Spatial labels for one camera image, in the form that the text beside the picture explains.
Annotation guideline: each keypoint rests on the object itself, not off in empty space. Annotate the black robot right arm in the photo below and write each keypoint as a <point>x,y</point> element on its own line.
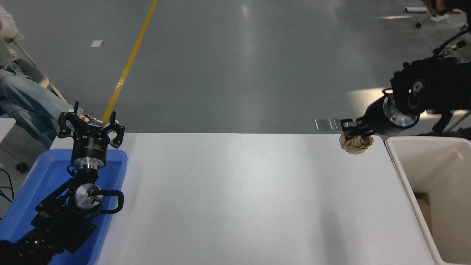
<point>434,84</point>

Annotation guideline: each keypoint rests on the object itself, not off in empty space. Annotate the white chair with metal leg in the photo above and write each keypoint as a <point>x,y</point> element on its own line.
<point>460,119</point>

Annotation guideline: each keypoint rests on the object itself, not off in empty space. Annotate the grey floor plate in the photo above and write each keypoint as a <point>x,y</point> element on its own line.
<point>323,124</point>
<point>337,122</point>

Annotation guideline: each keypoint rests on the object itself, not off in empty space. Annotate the blue plastic tray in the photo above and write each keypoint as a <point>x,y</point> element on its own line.
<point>44,176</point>

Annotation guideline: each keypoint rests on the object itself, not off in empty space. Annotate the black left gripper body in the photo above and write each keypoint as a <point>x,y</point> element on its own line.
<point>90,143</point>

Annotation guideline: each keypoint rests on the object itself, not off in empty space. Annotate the seated person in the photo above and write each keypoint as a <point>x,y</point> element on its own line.
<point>25,99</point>

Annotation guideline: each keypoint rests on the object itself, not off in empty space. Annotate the white side table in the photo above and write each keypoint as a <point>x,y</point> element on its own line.
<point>5,127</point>

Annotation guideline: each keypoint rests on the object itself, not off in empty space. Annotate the black caster wheel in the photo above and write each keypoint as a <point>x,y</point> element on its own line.
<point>21,166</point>

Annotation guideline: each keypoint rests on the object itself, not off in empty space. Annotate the tan paper ball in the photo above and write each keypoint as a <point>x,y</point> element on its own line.
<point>355,146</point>

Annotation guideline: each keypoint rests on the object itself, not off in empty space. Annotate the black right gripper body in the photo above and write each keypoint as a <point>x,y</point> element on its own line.
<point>381,119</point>

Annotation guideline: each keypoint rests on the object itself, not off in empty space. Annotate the large pale bin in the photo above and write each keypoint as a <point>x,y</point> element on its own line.
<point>449,206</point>

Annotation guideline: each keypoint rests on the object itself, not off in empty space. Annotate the grey folding chair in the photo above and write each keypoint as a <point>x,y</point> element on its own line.
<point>35,75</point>

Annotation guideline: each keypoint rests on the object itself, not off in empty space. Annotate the yellow floor line tape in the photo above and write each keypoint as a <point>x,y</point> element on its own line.
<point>128,62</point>

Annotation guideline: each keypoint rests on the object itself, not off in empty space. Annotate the small white floor tag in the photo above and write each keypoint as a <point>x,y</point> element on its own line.
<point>96,43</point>

